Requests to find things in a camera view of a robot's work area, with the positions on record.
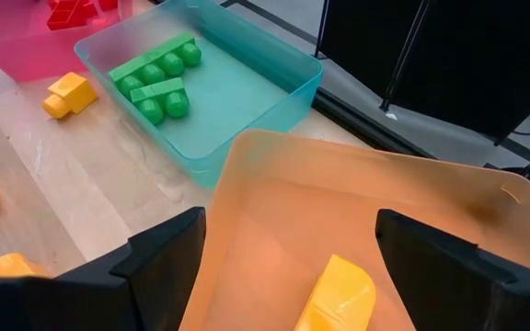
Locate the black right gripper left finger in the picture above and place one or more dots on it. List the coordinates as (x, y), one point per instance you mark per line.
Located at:
(108, 299)

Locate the short green toy block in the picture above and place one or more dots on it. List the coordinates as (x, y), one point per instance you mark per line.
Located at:
(159, 89)

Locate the translucent red plastic bin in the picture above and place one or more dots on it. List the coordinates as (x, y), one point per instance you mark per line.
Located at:
(16, 50)

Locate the translucent teal plastic bin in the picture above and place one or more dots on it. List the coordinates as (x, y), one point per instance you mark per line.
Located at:
(228, 101)

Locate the small yellow toy block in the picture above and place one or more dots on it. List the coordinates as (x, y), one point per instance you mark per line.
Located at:
(338, 294)
(74, 92)

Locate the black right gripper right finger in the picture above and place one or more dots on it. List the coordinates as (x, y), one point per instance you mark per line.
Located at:
(467, 294)

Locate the black room divider panel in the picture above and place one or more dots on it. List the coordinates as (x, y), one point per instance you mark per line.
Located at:
(476, 55)

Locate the long green toy block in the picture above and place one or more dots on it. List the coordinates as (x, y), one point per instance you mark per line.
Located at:
(154, 57)

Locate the translucent orange plastic bin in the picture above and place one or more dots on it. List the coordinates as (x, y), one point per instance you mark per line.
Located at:
(302, 197)

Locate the large red toy block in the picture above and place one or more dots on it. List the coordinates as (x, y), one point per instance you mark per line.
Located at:
(69, 16)

